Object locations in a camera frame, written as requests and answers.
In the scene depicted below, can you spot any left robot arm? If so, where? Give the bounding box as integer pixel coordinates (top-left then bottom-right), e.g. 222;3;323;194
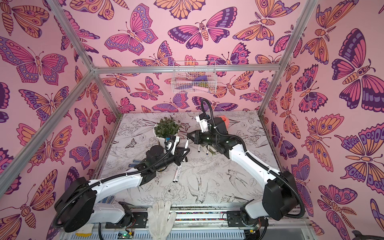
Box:
52;145;190;233

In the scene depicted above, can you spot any white knit glove front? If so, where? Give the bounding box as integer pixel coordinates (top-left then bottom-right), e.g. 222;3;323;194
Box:
147;200;177;240

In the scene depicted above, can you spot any blue dotted glove on rail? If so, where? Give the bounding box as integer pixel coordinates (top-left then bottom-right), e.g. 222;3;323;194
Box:
75;229;93;238

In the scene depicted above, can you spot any wire basket on wall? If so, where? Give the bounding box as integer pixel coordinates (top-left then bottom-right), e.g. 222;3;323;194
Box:
170;61;218;94

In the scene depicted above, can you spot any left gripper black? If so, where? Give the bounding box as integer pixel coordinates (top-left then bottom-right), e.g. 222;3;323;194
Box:
151;147;190;174

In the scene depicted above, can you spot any green circuit board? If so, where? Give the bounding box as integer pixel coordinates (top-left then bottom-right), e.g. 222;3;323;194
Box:
118;231;133;240

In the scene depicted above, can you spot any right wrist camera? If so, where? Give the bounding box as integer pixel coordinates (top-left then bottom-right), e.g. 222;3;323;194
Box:
195;114;211;133

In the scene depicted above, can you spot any blue dotted knit glove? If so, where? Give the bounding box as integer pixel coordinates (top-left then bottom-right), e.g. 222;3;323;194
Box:
129;162;140;168

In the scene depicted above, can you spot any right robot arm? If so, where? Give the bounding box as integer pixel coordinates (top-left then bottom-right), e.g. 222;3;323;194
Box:
187;114;306;226

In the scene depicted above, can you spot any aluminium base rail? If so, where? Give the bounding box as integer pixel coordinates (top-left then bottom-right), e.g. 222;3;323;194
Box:
56;203;316;240

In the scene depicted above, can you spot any potted green plant white pot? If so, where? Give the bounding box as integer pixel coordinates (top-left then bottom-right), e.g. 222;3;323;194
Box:
154;117;181;145

